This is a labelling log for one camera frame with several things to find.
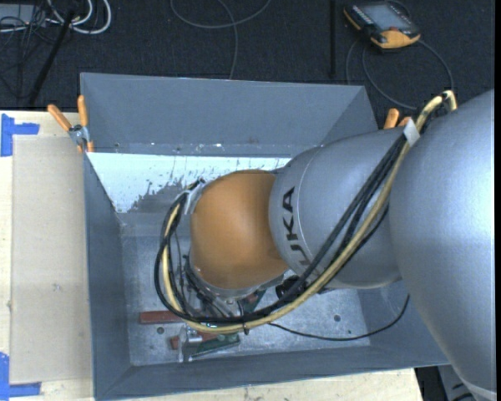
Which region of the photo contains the pale wood flat board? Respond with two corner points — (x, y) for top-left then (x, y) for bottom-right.
(8, 135), (94, 386)

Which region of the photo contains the grey metal bin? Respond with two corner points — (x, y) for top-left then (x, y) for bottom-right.
(79, 72), (451, 401)

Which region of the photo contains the dark green flat block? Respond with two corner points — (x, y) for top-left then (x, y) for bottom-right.
(190, 333), (242, 358)

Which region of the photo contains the black cylinder on white bracket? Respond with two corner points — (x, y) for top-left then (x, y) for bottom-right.
(275, 275), (302, 302)

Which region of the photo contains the red-brown flat block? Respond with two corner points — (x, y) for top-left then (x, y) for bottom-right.
(139, 311), (185, 326)

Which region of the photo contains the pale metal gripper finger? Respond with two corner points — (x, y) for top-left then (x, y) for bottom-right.
(179, 326), (205, 363)

